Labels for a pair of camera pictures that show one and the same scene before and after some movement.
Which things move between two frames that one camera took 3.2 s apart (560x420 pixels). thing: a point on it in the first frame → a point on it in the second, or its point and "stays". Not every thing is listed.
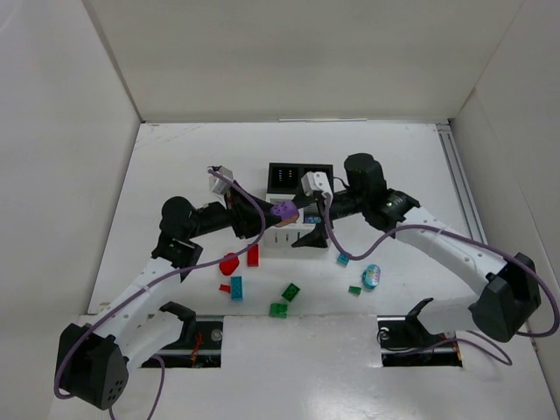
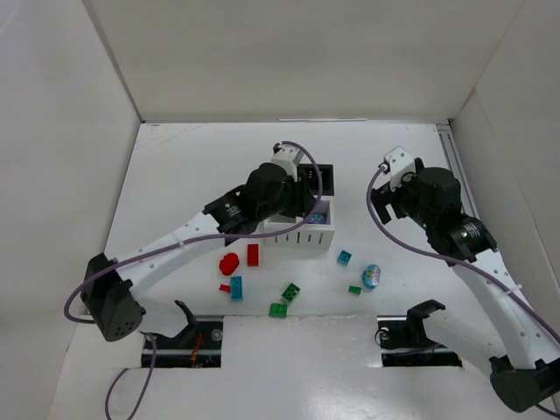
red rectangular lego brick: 253,255 stays
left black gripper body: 239,217 → 304,192
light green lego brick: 278,310 stays
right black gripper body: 324,214 → 389,198
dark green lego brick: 290,292 stays
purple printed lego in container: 312,220 stays
